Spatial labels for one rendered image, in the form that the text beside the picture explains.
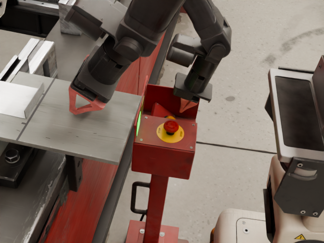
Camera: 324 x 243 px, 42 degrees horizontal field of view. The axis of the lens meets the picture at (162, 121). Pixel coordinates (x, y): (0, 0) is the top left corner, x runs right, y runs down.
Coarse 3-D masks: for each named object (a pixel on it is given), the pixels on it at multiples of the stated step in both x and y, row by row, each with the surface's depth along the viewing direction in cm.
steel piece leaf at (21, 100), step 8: (0, 88) 83; (8, 88) 83; (16, 88) 83; (24, 88) 83; (32, 88) 84; (40, 88) 82; (0, 96) 81; (8, 96) 81; (16, 96) 82; (24, 96) 82; (32, 96) 82; (0, 104) 80; (8, 104) 80; (16, 104) 80; (24, 104) 80; (32, 104) 79; (0, 112) 78; (8, 112) 78; (16, 112) 79; (24, 112) 77
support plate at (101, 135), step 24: (24, 72) 87; (48, 96) 83; (120, 96) 85; (0, 120) 77; (24, 120) 78; (48, 120) 78; (72, 120) 79; (96, 120) 79; (120, 120) 80; (24, 144) 74; (48, 144) 74; (72, 144) 75; (96, 144) 75; (120, 144) 76
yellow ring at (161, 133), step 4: (160, 128) 110; (180, 128) 111; (160, 132) 109; (164, 132) 109; (176, 132) 110; (180, 132) 110; (160, 136) 108; (164, 136) 108; (168, 136) 108; (172, 136) 108; (176, 136) 108; (180, 136) 109; (164, 140) 107; (168, 140) 107; (172, 140) 107; (176, 140) 107
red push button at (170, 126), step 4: (164, 124) 107; (168, 124) 107; (172, 124) 107; (176, 124) 108; (164, 128) 107; (168, 128) 106; (172, 128) 106; (176, 128) 107; (168, 132) 107; (172, 132) 106
